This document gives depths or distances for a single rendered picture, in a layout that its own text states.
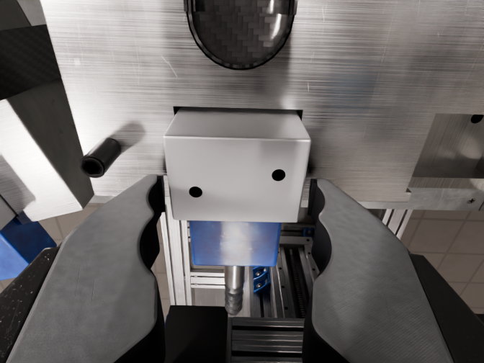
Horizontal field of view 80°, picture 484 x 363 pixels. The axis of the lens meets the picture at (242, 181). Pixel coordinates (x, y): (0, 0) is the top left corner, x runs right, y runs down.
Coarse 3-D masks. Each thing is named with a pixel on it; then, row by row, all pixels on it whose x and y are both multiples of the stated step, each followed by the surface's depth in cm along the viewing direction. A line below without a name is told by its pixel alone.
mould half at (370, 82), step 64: (64, 0) 10; (128, 0) 10; (320, 0) 10; (384, 0) 10; (448, 0) 10; (64, 64) 11; (128, 64) 11; (192, 64) 11; (320, 64) 11; (384, 64) 11; (448, 64) 11; (128, 128) 12; (320, 128) 12; (384, 128) 12; (384, 192) 14
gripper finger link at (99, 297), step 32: (128, 192) 10; (160, 192) 11; (96, 224) 8; (128, 224) 8; (64, 256) 7; (96, 256) 7; (128, 256) 7; (64, 288) 7; (96, 288) 7; (128, 288) 7; (32, 320) 6; (64, 320) 6; (96, 320) 6; (128, 320) 6; (160, 320) 6; (32, 352) 5; (64, 352) 5; (96, 352) 5; (128, 352) 5; (160, 352) 6
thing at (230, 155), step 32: (192, 128) 10; (224, 128) 10; (256, 128) 10; (288, 128) 10; (192, 160) 10; (224, 160) 10; (256, 160) 10; (288, 160) 10; (192, 192) 11; (224, 192) 11; (256, 192) 11; (288, 192) 11; (192, 224) 13; (224, 224) 13; (256, 224) 13; (192, 256) 14; (224, 256) 14; (256, 256) 14
